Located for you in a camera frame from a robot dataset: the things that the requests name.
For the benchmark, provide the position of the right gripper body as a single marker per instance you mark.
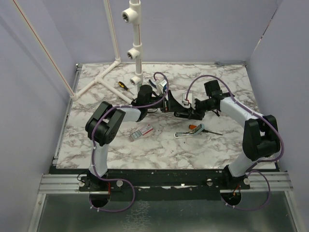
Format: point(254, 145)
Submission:
point(200, 108)

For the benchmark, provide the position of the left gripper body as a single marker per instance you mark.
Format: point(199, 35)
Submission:
point(166, 105)

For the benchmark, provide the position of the red white staple box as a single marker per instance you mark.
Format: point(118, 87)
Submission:
point(141, 132)

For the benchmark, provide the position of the black stapler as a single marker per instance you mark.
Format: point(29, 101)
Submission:
point(183, 114)

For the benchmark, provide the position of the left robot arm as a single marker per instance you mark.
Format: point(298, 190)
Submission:
point(105, 122)

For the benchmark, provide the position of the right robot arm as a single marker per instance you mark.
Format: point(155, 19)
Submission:
point(260, 133)

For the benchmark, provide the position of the yellow black screwdriver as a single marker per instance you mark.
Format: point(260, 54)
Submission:
point(123, 86)

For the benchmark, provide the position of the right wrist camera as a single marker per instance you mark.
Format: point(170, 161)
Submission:
point(187, 101)

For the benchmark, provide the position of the orange handled screwdriver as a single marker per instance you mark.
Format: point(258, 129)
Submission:
point(191, 127)

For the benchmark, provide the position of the blue handled pliers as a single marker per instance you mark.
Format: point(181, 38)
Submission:
point(153, 84)

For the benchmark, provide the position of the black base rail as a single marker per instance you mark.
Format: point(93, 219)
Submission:
point(123, 185)

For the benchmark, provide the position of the white pvc pipe frame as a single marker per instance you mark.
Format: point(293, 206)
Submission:
point(106, 51)

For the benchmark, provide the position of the aluminium frame rail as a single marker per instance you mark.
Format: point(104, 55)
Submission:
point(56, 181)

